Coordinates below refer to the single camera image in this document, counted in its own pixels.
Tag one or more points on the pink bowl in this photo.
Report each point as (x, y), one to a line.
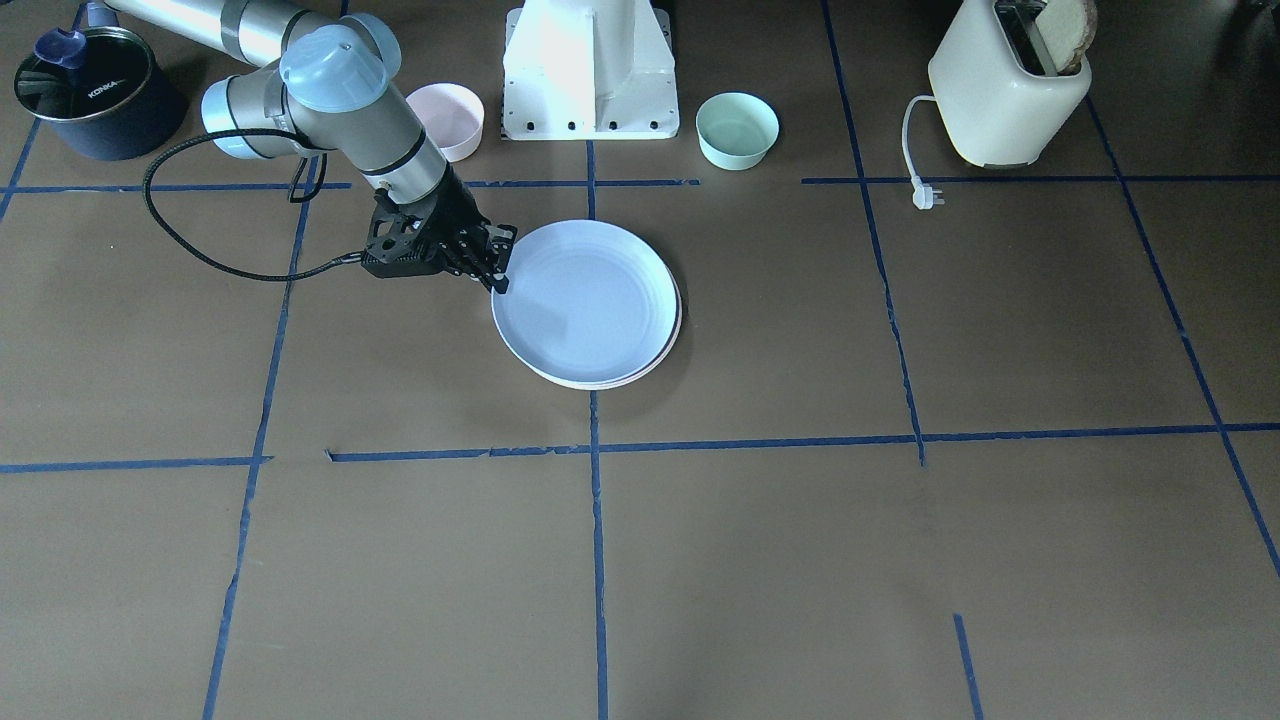
(452, 115)

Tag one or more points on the pink plate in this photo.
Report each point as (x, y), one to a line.
(675, 331)

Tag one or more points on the blue plate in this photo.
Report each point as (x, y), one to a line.
(587, 301)

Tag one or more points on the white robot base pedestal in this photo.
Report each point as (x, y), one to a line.
(589, 71)

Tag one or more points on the green bowl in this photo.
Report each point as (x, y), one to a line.
(736, 130)

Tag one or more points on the white toaster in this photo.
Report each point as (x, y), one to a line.
(1000, 100)

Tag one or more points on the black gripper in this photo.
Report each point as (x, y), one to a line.
(461, 213)

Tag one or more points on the bread slice in toaster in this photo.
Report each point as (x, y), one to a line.
(1067, 29)

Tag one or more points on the dark blue pot with lid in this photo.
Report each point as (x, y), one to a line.
(100, 87)

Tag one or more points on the cream plate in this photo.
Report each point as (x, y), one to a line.
(602, 384)

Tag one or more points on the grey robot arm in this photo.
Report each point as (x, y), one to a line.
(321, 85)

